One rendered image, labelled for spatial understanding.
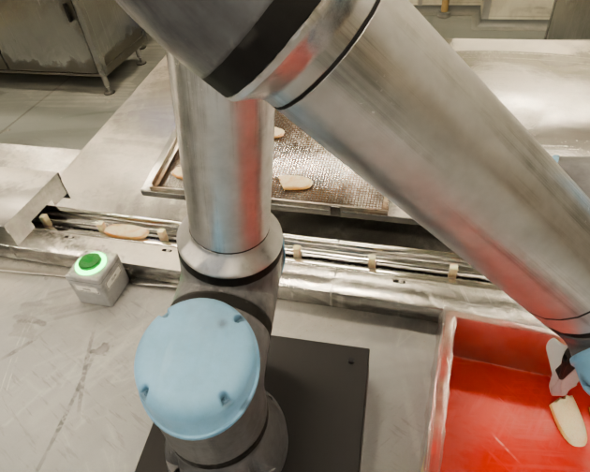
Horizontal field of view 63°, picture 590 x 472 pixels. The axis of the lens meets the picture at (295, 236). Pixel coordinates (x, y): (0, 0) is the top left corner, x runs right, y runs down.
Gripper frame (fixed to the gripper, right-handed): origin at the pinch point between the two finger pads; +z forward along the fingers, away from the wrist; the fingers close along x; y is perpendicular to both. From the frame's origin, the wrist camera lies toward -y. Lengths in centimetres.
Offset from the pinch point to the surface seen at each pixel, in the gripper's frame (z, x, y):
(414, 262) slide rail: 5.7, 16.1, 29.6
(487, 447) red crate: 8.5, 12.1, -2.6
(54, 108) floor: 89, 208, 273
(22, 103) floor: 89, 235, 284
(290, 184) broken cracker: 0, 38, 48
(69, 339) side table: 8, 78, 19
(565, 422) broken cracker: 7.6, 1.2, -0.2
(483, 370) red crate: 8.4, 9.3, 8.9
